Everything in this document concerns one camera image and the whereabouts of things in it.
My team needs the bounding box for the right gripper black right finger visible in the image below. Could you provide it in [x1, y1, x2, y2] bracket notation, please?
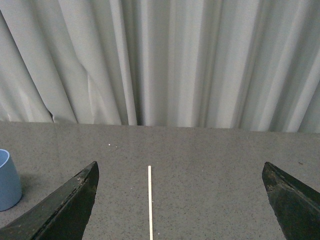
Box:
[262, 162, 320, 240]

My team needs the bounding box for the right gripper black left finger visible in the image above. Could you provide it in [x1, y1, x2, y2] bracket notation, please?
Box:
[0, 161, 99, 240]

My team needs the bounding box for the white chopstick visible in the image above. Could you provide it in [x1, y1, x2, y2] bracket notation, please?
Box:
[148, 165, 154, 240]

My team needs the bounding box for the blue cup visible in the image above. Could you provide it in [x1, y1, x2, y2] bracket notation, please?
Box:
[0, 149, 22, 212]

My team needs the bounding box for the grey curtain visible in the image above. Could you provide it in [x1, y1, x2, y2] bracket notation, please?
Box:
[0, 0, 320, 133]

